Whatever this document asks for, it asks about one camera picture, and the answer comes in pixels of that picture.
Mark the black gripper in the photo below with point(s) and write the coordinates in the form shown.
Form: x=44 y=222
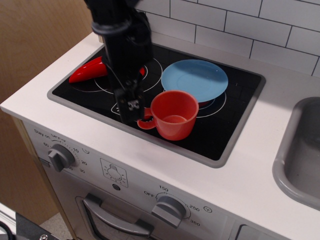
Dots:
x=128 y=47

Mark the red plastic cup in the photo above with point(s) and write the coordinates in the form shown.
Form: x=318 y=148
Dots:
x=173 y=113

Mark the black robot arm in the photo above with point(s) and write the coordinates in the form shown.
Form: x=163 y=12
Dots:
x=111 y=12

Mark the blue plastic plate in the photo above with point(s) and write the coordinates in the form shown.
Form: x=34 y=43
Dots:
x=202 y=79

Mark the red toy chili pepper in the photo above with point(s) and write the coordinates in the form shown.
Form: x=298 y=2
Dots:
x=92 y=69

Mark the grey timer knob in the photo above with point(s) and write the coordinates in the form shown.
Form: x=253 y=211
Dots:
x=60 y=157

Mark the black toy stovetop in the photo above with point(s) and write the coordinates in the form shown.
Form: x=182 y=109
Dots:
x=219 y=122

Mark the grey temperature knob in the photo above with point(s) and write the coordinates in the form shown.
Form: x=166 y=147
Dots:
x=169 y=210

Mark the grey toy sink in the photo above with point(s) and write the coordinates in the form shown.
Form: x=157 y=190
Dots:
x=296 y=168

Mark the grey oven door handle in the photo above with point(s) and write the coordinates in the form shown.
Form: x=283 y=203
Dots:
x=140 y=228

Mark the black base with cable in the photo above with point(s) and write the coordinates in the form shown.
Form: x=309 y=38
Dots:
x=22 y=229

